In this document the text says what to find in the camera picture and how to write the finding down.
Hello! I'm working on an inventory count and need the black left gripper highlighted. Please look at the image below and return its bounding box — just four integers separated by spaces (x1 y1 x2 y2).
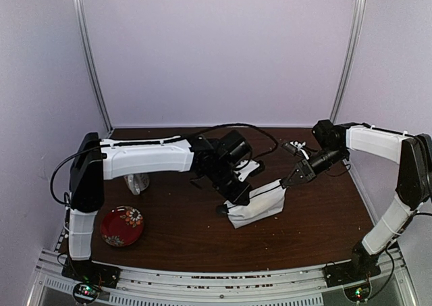
208 159 253 206

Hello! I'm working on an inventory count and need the white drawstring pouch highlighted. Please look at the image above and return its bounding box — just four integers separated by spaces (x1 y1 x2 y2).
216 179 286 229

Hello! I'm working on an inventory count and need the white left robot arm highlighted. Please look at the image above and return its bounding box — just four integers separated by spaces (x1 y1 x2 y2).
68 130 252 282

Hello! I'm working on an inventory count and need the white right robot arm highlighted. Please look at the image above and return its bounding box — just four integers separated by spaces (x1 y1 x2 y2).
280 120 431 280

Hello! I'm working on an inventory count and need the floral mug yellow inside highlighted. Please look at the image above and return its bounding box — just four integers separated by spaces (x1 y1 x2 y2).
124 173 150 196

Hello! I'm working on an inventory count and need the red floral plate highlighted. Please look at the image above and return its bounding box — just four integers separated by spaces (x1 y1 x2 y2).
100 205 144 247

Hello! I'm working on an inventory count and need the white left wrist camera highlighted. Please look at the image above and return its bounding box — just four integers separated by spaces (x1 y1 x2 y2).
234 159 265 182

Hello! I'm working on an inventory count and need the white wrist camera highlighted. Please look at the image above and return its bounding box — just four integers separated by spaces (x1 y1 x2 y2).
281 141 311 160
234 159 265 182

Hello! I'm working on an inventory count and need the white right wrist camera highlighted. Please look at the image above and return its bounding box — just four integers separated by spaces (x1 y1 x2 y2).
281 141 311 160

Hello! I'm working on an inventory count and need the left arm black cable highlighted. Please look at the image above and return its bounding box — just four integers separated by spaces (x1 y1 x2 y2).
49 123 281 205

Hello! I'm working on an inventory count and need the aluminium front rail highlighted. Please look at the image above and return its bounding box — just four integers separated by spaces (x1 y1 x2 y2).
28 248 414 306

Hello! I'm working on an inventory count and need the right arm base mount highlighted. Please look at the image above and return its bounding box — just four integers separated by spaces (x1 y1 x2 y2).
323 261 381 288

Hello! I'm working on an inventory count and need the right aluminium frame post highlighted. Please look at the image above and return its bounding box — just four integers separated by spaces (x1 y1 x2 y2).
329 0 367 123

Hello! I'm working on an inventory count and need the aluminium frame post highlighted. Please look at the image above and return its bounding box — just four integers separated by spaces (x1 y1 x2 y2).
72 0 113 133
329 0 367 123

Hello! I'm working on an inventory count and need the left aluminium frame post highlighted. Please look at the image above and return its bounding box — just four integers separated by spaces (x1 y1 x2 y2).
72 0 113 133

